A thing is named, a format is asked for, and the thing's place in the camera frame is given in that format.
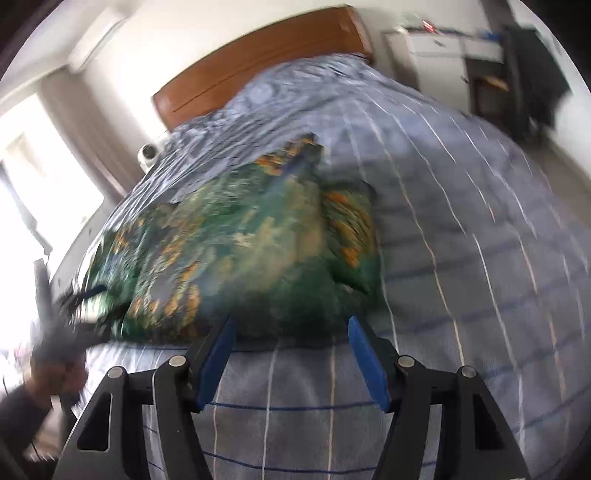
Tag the person's left hand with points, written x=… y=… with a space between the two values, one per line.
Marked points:
x=57 y=381

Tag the white desk with drawer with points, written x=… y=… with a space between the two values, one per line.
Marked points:
x=438 y=50

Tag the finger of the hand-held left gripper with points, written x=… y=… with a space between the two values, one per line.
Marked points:
x=87 y=294

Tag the wooden headboard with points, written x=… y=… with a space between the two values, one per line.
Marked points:
x=258 y=60

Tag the dark wooden chair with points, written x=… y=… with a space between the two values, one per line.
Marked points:
x=491 y=84

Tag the blue object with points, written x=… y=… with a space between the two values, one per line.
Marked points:
x=487 y=34

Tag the green patterned jacket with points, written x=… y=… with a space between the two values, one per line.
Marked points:
x=258 y=240

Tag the white desk fan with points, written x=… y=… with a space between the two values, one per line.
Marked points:
x=148 y=153

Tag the white window cabinet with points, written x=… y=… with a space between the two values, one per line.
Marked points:
x=78 y=249

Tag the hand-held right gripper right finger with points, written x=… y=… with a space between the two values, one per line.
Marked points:
x=369 y=364

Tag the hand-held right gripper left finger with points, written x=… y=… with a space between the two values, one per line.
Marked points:
x=214 y=364

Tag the red can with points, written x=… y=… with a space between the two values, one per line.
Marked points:
x=430 y=26

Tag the white wall air conditioner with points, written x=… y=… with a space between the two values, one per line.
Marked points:
x=94 y=44

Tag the chair with black coat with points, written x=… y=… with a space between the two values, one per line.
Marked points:
x=531 y=69

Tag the beige curtain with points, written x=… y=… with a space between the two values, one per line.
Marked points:
x=87 y=129

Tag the window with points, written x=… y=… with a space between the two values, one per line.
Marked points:
x=46 y=184

